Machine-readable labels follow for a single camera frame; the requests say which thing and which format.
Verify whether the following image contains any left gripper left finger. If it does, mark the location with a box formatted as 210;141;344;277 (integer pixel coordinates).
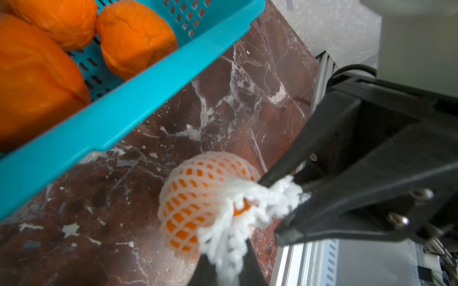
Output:
187;255;217;286

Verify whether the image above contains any aluminium front rail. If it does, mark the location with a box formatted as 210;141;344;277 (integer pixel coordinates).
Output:
270;52;361;286

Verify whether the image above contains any netted orange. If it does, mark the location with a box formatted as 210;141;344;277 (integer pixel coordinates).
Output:
157;152;261;262

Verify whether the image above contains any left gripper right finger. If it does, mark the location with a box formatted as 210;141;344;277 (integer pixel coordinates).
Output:
239;240;268;286

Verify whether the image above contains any teal plastic basket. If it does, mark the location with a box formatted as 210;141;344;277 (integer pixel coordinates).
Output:
1;1;266;218

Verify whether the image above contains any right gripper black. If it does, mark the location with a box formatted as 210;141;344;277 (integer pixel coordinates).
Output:
259;75;458;246

